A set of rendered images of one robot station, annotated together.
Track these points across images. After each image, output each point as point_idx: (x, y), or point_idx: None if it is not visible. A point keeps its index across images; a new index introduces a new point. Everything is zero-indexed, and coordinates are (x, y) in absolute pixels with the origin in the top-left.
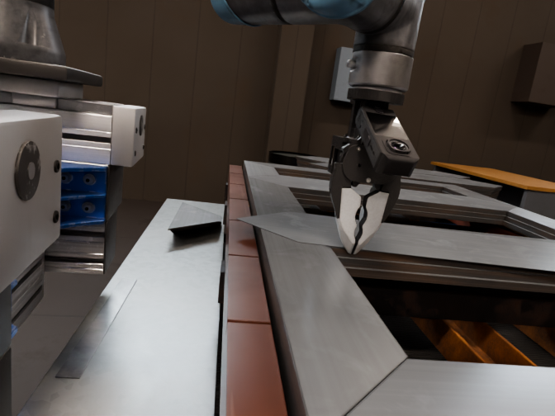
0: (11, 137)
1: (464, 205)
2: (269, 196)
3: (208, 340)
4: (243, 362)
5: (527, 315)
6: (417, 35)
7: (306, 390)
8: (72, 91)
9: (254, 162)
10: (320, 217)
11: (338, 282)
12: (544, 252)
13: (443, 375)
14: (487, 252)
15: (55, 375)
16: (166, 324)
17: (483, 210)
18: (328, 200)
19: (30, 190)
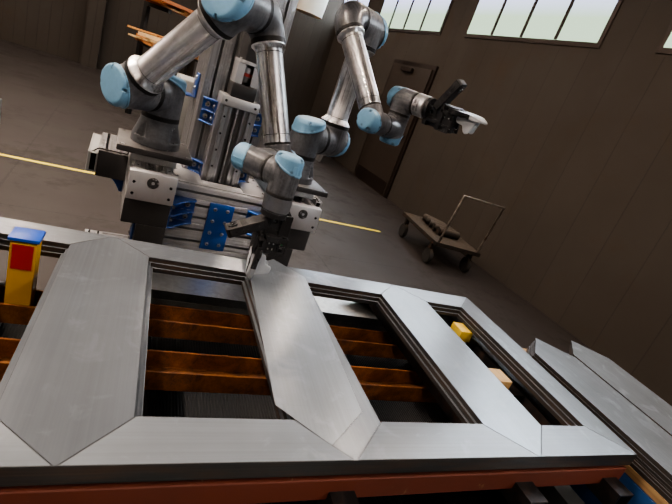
0: (146, 175)
1: (457, 389)
2: (336, 279)
3: (238, 298)
4: None
5: None
6: (278, 187)
7: (133, 240)
8: (296, 193)
9: (468, 301)
10: (303, 284)
11: (203, 262)
12: (309, 359)
13: (140, 258)
14: (283, 326)
15: None
16: None
17: (466, 404)
18: (389, 316)
19: (152, 187)
